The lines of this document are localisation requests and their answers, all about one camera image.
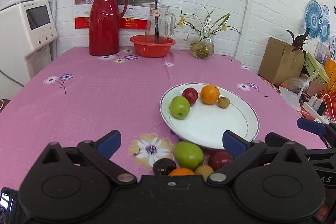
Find red plum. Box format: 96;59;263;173
208;150;233;171
182;88;198;106

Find brown kiwi fruit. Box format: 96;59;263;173
194;165;214;181

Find large green apple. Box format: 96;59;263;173
174;141;205;170

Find dark purple plum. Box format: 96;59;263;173
152;158;177;176

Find orange tangerine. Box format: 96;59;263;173
169;168;196;176

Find white power strip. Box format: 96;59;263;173
302;98;330;124

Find white oval plate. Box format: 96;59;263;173
159;83;260;149

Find small brown longan on plate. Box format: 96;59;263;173
217;97;231;109

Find clear plastic bag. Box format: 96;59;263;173
278;73;317;111

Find orange on plate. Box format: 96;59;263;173
200;85;220;105

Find green box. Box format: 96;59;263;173
305;52;330;83

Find orange paper bag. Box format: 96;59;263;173
324;59;336;93

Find green apple on plate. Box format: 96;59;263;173
169;96;190;119

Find red plum on plate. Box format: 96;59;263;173
182;88;198;106

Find cardboard box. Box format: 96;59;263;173
258;37;305;85

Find dark purple potted plant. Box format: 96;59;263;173
286;27;310;59

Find glass vase with plant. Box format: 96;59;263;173
175;5;242;60

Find red plastic basin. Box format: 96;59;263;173
130;35;175;58

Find blue paper fan decoration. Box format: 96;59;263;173
303;0;330;43

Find red thermos jug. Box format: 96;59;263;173
89;0;128;56

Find glass pitcher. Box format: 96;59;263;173
145;4;175;44

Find white water dispenser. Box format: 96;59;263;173
1;0;58;100

